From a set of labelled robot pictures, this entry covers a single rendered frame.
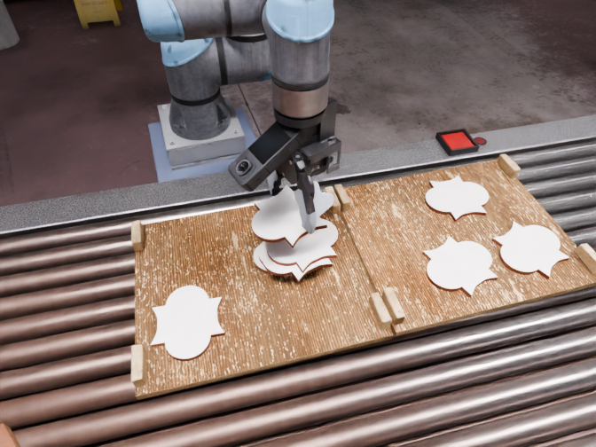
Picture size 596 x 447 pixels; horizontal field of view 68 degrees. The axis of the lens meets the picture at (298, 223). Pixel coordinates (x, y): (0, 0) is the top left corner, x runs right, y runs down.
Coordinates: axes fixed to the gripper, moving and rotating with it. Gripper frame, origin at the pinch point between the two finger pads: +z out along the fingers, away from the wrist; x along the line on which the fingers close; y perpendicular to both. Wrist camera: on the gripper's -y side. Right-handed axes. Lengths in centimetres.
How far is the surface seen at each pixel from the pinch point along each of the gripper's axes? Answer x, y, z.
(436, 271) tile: -18.7, 19.2, 11.0
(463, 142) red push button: 5, 55, 13
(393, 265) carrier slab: -12.7, 14.4, 12.0
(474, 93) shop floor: 101, 218, 106
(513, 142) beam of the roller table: -1, 67, 14
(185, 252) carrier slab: 12.3, -15.4, 12.1
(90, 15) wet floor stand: 344, 44, 96
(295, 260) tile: -4.3, -1.6, 7.2
